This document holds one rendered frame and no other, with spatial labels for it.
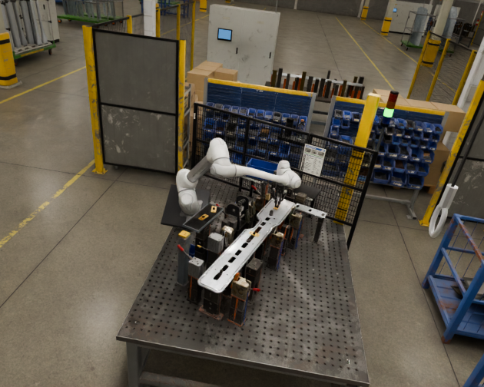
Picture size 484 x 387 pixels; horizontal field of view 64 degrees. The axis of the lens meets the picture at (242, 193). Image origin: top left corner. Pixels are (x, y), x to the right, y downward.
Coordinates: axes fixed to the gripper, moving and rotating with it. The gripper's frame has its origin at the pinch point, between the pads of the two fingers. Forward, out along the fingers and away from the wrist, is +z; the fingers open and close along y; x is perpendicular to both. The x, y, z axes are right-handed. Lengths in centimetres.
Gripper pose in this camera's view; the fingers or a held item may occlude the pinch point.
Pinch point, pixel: (277, 203)
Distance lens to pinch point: 342.9
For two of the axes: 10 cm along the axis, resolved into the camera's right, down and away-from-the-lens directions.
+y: 8.9, 3.0, -3.5
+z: -1.0, 8.6, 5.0
